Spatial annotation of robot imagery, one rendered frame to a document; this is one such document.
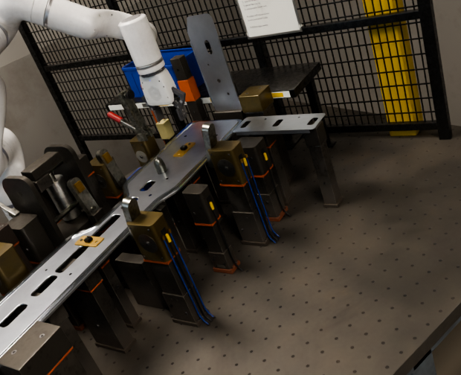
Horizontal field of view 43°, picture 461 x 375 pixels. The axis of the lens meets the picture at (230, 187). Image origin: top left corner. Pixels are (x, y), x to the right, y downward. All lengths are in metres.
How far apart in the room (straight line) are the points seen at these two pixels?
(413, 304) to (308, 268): 0.33
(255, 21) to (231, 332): 1.13
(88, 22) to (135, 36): 0.13
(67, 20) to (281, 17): 0.77
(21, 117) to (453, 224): 2.84
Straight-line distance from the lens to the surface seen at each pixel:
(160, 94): 1.75
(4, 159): 1.99
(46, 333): 1.29
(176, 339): 1.62
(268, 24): 2.15
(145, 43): 1.70
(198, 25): 1.95
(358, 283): 1.57
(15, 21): 1.80
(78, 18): 1.72
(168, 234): 1.47
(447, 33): 3.44
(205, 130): 1.65
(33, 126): 3.91
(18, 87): 3.85
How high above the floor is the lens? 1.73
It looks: 28 degrees down
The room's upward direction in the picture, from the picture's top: 21 degrees counter-clockwise
